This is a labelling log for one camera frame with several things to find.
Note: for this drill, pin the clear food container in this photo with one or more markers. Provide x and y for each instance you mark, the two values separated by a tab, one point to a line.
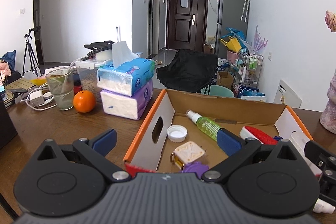
88	77

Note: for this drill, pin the small red box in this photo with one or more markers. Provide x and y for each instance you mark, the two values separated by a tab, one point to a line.
77	89

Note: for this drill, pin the blue bottle cap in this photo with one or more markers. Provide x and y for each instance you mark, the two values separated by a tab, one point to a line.
278	139

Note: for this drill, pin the teal plastic basin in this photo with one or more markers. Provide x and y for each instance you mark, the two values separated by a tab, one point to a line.
218	91

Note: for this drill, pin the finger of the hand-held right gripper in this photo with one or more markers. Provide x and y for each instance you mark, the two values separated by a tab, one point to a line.
321	157

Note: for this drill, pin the blue and yellow hangers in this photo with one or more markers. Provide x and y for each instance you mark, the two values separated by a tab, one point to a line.
232	43

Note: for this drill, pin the yellow packet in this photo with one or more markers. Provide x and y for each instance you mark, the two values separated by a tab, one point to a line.
38	81

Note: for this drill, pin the purple tissue pack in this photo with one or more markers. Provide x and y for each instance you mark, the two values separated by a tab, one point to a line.
123	106

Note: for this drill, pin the black chair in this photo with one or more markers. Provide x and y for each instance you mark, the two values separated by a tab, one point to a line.
186	69

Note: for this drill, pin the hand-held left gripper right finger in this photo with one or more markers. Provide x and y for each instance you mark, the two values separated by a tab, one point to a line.
228	142

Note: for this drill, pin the pink ceramic vase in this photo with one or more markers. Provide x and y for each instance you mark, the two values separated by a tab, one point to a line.
329	111

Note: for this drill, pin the black laptop stand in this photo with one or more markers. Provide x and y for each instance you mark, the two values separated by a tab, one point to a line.
98	44

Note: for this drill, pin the green spray bottle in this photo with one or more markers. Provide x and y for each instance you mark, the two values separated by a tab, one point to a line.
207	125

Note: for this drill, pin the white stick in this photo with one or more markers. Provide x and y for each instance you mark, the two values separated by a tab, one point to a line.
118	33

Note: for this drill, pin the wooden folding stool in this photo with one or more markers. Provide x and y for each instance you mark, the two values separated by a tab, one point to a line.
22	83

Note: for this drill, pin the black paper bag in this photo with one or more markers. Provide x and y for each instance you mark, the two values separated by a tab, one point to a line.
6	127

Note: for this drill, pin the purple hangers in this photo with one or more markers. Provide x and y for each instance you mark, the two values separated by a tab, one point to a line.
256	43

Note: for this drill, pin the red cardboard box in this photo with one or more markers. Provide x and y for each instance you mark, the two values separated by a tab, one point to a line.
147	140

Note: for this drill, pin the white flat carton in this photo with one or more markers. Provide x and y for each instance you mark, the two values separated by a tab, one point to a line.
287	95

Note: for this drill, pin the small white nozzle bottle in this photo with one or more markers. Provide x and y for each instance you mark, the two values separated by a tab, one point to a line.
324	207

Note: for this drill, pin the pink bucket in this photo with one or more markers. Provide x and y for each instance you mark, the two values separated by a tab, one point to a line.
232	57

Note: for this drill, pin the grey refrigerator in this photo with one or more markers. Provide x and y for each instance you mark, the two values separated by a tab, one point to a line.
231	19

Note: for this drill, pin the blue tissue pack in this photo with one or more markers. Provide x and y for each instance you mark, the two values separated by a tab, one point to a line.
123	79

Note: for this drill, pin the white round container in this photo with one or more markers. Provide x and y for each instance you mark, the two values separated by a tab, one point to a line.
103	55

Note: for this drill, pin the dark brown entrance door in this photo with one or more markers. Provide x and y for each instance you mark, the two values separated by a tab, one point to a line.
186	19

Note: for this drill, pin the white bottle cap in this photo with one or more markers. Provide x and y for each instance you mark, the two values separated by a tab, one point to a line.
177	134

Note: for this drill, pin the hanging folded umbrella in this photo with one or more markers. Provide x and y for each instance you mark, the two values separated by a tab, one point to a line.
246	3

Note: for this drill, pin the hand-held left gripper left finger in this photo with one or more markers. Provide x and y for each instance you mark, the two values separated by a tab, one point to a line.
105	140

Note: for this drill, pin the blue white pack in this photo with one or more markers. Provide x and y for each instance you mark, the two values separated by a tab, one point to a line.
223	64
253	94

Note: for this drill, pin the black phone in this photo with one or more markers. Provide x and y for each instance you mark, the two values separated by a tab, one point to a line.
19	90

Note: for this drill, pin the orange fruit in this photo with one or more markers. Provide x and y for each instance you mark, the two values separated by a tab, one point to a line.
84	101

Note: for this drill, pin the black tripod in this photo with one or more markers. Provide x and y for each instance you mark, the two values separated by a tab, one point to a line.
30	50

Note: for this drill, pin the purple bottle cap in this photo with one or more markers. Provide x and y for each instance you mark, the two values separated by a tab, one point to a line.
195	167

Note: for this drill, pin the white wall switch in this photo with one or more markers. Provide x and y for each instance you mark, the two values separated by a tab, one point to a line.
22	11

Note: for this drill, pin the small brown cardboard box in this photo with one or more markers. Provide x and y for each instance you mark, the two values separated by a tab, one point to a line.
224	79

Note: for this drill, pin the glass cup with straw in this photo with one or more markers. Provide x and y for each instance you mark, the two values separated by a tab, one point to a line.
61	95

